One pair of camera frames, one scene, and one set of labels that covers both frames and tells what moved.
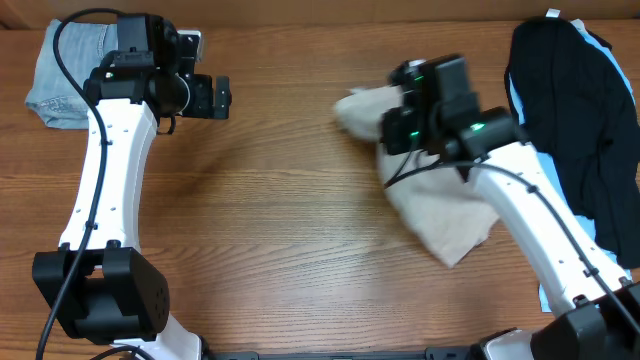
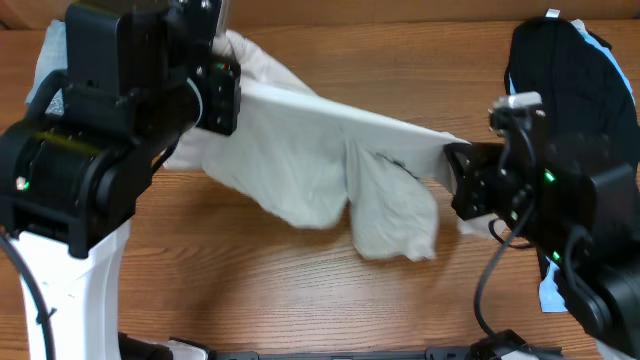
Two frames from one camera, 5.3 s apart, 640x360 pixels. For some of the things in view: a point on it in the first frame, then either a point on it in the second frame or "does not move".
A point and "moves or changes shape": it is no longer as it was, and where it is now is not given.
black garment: x=568 y=102 does not move
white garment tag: x=552 y=13 does not move
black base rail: x=441 y=353 does not move
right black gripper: x=391 y=132 -> x=478 y=173
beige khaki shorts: x=449 y=215 moves or changes shape
